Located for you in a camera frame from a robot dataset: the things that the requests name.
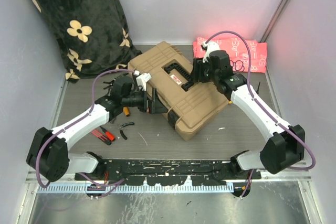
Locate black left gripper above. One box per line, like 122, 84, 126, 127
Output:
122, 87, 167, 114

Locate tan plastic tool case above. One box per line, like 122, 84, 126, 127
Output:
128, 41, 228, 141

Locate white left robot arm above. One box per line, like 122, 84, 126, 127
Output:
26, 75, 167, 182

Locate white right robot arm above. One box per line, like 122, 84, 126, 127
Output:
191, 50, 305, 179

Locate pink printed cloth bag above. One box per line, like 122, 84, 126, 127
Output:
193, 35, 267, 73

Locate small black pliers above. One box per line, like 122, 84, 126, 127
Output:
118, 122, 135, 140

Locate black long nose pliers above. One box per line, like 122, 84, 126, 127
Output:
103, 80, 115, 90

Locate red black screwdriver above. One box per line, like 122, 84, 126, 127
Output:
100, 126, 116, 142

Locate red utility knife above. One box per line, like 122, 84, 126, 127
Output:
91, 130, 111, 145

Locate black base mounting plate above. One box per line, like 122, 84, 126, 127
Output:
86, 159, 250, 186

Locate black floral plush blanket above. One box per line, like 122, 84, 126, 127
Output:
32, 0, 142, 83

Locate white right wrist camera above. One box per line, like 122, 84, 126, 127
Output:
201, 41, 220, 63

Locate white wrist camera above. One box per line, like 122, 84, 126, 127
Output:
201, 41, 220, 63
133, 70, 152, 91

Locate orange handle screwdriver left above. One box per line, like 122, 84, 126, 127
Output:
123, 106, 130, 117

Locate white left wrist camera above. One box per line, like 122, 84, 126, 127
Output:
133, 70, 152, 91

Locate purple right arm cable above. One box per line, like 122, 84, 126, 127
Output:
204, 30, 316, 198

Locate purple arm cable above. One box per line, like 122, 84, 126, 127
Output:
204, 30, 316, 198
35, 69, 136, 198

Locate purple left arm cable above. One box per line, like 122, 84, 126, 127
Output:
35, 69, 136, 198

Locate white slotted cable duct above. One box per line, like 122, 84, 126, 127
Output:
37, 181, 234, 194

